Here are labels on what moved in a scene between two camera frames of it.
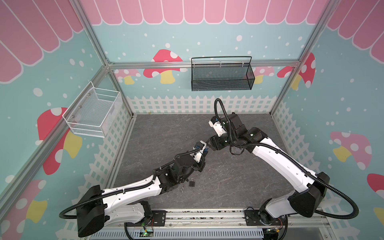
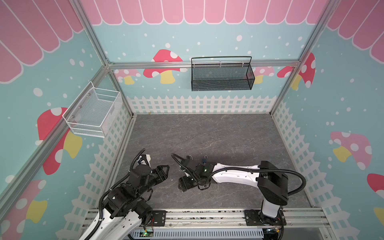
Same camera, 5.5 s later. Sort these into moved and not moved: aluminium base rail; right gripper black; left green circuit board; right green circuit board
Moved: right gripper black
Not moved: aluminium base rail; left green circuit board; right green circuit board
